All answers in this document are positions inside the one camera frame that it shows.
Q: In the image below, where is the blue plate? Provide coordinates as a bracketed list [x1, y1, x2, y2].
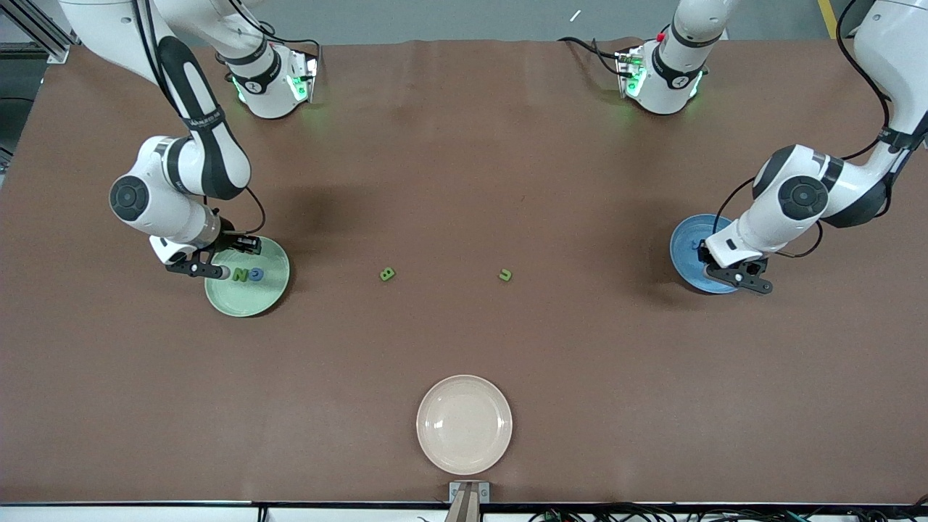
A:
[669, 214, 740, 294]

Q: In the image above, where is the light green plate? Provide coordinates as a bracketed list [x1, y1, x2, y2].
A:
[204, 236, 291, 318]

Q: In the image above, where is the brown table mat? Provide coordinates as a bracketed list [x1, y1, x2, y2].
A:
[0, 38, 928, 505]

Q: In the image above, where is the beige plate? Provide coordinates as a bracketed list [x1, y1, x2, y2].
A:
[416, 374, 513, 476]

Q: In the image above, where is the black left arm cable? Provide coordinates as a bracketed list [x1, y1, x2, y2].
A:
[710, 0, 896, 240]

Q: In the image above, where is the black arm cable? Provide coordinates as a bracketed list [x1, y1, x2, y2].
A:
[710, 0, 896, 240]
[134, 0, 268, 236]

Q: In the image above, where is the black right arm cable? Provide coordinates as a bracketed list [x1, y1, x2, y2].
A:
[134, 0, 268, 236]

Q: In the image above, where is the black base cable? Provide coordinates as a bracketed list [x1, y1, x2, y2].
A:
[557, 35, 626, 78]
[250, 18, 321, 77]

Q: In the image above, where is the aluminium frame post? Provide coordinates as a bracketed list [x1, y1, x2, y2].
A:
[0, 0, 73, 65]

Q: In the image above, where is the white table edge rail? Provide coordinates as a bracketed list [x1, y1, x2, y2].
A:
[0, 503, 928, 522]

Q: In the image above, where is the beige camera post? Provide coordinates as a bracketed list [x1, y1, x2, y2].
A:
[444, 484, 485, 522]

